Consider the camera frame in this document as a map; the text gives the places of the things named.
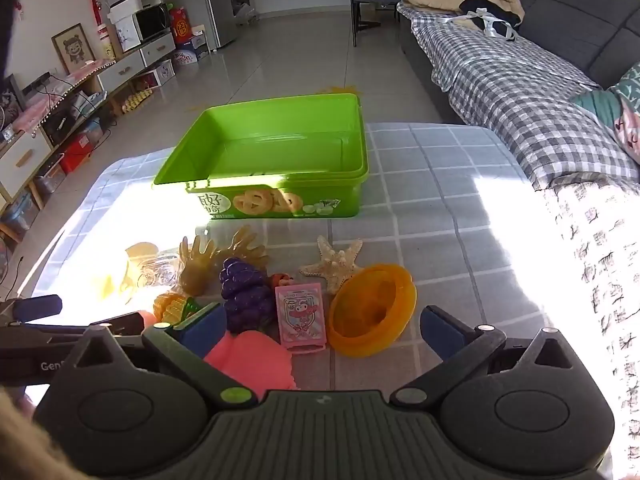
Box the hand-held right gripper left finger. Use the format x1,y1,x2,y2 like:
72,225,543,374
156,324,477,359
65,304,258,408

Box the beige starfish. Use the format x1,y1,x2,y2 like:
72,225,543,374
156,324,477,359
299,236,365,295

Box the white and blue carton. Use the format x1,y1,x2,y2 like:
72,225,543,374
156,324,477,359
172,32,211,66

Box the framed cartoon picture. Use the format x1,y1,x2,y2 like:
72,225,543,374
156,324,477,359
51,23,96,76

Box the yellow green toy corn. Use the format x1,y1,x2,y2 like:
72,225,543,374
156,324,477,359
154,292,201,323

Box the pink plastic toy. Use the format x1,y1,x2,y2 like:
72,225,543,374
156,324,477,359
204,330,297,391

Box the grey checked tablecloth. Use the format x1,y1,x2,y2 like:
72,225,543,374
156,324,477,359
17,122,626,396

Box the dark picture frame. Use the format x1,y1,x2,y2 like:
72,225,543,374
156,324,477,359
0,74,26,116

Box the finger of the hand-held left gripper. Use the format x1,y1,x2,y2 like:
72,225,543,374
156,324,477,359
0,295,64,327
89,311,147,337

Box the black bag with white ribbon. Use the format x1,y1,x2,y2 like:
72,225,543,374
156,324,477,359
447,0,521,41

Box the red storage box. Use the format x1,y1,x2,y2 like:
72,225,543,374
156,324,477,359
60,132,96,173

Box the clear jar with yellow lid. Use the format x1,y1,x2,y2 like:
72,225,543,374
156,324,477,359
125,242,183,288

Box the row of yellow bottles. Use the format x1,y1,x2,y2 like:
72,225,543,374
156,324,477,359
120,87,156,113

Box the green plastic box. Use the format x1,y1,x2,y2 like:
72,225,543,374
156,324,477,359
152,92,370,220

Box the silver fridge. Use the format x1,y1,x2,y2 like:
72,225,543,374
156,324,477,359
197,0,251,51

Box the pink card box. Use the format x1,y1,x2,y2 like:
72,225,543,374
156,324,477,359
274,282,328,356

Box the white microwave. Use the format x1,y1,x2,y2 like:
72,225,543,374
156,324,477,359
114,2,172,53

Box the grey plaid blanket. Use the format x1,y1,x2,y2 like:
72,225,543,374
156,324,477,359
397,0,640,191

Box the white cardboard box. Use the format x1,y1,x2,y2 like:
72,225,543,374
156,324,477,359
145,60,177,88

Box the white printer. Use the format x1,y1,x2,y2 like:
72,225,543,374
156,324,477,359
107,0,162,17

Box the purple toy grapes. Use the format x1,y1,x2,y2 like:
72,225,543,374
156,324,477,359
220,257,268,333

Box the orange plastic juicer bowl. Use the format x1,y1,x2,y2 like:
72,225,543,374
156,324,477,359
328,263,417,358

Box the white bottle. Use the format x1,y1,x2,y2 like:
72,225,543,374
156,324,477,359
97,24,116,60

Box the teal and pink cushion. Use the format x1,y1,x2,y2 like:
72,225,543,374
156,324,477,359
570,90,640,163

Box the pink table runner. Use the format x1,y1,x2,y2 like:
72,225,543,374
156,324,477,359
20,57,116,126

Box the person's left forearm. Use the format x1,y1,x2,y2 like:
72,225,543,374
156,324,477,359
0,387,76,480

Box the red gift box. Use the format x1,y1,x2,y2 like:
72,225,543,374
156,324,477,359
170,6,193,46

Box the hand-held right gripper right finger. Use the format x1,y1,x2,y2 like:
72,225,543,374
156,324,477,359
390,305,583,406

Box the white wooden tv cabinet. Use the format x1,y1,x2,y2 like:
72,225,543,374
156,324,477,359
0,32,177,241

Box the translucent amber hand toy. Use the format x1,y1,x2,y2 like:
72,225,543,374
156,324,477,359
179,235,223,297
215,225,271,273

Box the teal patterned pillow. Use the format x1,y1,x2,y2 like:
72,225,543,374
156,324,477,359
607,62,640,111

